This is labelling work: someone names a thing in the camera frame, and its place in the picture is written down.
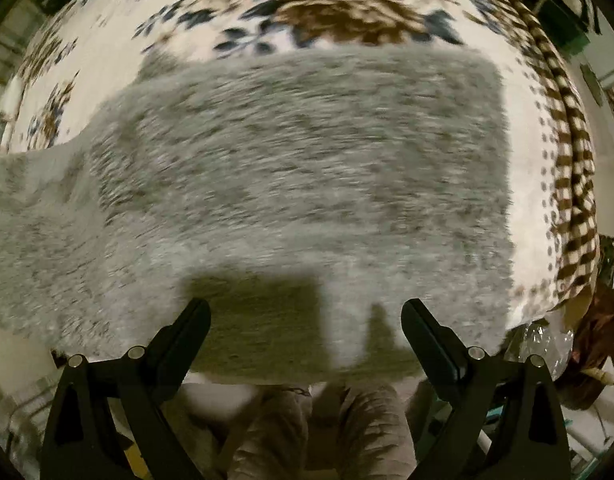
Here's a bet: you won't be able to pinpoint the brown striped cloth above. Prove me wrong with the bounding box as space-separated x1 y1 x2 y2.
488 0 600 301

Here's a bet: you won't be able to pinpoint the person's grey trouser legs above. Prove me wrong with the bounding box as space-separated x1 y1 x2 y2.
163 382 418 479

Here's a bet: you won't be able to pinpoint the clear plastic bag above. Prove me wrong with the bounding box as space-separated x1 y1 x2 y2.
504 318 575 380

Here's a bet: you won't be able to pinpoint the floral white brown bed sheet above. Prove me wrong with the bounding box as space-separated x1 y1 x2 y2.
0 0 562 326

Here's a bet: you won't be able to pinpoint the grey fluffy fleece pant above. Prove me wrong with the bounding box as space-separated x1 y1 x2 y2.
0 46 513 382

